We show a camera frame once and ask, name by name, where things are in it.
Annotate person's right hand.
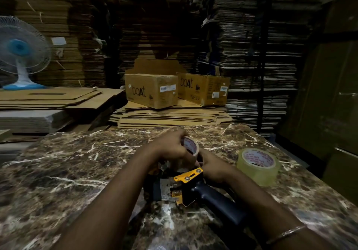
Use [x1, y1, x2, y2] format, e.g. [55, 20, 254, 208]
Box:
[197, 149, 238, 186]

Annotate person's left hand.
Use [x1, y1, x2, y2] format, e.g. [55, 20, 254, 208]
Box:
[149, 130, 198, 170]

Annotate clear tape roll red core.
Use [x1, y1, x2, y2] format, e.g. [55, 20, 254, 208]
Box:
[181, 136, 200, 158]

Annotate person's left forearm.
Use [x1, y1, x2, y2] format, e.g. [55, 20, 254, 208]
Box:
[50, 146, 160, 250]

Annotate person's right forearm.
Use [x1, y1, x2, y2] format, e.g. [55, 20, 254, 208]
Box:
[224, 169, 339, 250]

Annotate pile of flat cardboard sheets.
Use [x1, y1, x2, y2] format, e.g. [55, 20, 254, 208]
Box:
[109, 99, 233, 129]

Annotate open-flap brown cardboard box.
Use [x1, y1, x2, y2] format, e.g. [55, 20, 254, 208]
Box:
[176, 73, 231, 107]

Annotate closed brown cardboard box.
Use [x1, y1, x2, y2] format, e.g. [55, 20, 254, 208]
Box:
[125, 74, 179, 110]

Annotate yellow black tape dispenser gun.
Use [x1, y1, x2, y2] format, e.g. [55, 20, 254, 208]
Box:
[144, 162, 249, 231]

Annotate large clear packing tape roll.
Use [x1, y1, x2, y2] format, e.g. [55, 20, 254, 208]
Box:
[237, 148, 281, 187]

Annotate tall stacks of flattened cartons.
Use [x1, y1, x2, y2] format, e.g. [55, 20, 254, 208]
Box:
[0, 0, 325, 135]

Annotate wide flattened cardboard sheet pile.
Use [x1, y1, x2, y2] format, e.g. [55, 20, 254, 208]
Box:
[0, 87, 125, 110]

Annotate thin metal bangle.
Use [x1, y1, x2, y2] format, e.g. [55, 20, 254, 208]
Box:
[266, 225, 307, 245]

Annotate large upright brown carton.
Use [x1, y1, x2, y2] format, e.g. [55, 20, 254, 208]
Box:
[278, 0, 358, 186]

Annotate white blue table fan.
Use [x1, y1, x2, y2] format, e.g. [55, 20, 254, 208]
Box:
[0, 16, 52, 91]

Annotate black metal shelf post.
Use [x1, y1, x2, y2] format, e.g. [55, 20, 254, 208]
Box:
[256, 0, 273, 133]

